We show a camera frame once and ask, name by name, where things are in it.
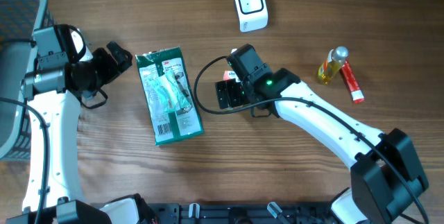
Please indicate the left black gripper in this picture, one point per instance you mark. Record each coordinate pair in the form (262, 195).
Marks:
(111, 69)

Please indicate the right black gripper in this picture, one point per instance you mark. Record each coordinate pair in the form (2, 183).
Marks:
(234, 100)

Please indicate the pink juice carton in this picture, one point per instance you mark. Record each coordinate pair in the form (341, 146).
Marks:
(229, 75)

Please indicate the light green wipes packet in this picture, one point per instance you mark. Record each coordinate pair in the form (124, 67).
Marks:
(166, 94)

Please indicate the green 3M gloves package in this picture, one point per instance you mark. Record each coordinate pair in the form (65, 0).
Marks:
(176, 126)

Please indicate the yellow liquid bottle silver cap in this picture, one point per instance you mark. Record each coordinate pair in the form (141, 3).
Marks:
(332, 64)

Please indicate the red white snack packet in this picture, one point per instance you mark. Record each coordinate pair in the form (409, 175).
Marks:
(351, 83)

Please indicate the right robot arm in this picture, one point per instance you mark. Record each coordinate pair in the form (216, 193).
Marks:
(385, 170)

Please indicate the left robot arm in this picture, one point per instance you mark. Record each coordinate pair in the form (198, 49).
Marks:
(53, 93)

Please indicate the white barcode scanner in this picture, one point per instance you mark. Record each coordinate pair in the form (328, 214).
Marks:
(252, 14)

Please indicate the grey plastic mesh basket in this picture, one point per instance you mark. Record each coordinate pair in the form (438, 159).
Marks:
(19, 18)

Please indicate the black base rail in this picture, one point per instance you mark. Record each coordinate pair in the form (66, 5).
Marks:
(317, 212)

